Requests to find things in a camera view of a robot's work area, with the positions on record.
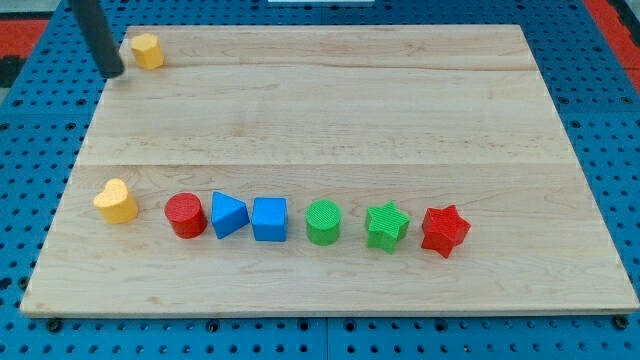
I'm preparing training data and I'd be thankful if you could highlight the green cylinder block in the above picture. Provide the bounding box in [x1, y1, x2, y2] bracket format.
[305, 199, 342, 246]

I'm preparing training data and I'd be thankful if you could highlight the blue cube block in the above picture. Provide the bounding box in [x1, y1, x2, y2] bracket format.
[252, 197, 288, 242]

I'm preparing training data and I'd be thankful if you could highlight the green star block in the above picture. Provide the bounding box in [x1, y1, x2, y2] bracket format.
[365, 201, 410, 254]

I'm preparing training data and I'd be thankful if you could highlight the blue triangle block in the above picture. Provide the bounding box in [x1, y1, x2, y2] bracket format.
[211, 191, 249, 239]

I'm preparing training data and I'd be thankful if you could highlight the light wooden board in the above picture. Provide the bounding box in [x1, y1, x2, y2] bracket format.
[21, 25, 639, 319]

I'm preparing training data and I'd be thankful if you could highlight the red star block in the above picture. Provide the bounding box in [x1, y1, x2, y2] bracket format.
[421, 205, 471, 258]

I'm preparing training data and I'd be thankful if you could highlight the red cylinder block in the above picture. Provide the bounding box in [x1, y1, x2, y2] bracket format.
[164, 192, 207, 239]

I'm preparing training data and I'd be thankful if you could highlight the yellow heart block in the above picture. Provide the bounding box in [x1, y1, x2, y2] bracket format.
[93, 178, 138, 224]

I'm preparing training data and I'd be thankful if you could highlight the yellow hexagon block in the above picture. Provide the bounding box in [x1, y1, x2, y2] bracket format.
[130, 33, 164, 70]

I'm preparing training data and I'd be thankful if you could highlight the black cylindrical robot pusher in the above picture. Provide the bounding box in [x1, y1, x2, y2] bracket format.
[68, 0, 125, 79]

